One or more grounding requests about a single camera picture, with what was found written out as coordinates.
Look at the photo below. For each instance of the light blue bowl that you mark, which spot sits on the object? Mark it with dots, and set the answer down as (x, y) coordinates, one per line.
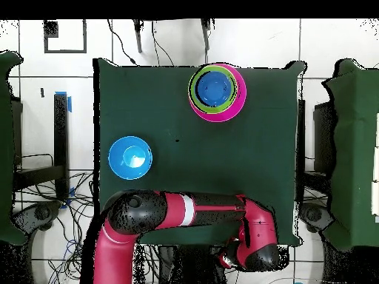
(130, 157)

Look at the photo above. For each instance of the large pink bowl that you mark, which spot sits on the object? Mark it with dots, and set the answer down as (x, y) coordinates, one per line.
(237, 109)

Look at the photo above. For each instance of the green bowl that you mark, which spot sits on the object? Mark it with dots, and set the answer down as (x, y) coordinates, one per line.
(194, 94)

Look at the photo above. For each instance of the small dark blue bowl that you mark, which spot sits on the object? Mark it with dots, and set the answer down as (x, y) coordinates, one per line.
(213, 88)

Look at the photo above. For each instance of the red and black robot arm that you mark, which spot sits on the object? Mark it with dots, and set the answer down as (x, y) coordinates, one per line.
(177, 210)

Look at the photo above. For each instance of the dark green table cloth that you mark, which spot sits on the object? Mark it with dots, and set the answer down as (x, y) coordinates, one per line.
(6, 148)
(352, 148)
(162, 88)

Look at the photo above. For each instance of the black metal stand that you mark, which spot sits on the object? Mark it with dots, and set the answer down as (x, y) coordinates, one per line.
(60, 142)

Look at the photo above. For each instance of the black stand leg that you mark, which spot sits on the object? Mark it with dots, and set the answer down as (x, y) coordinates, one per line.
(138, 35)
(205, 32)

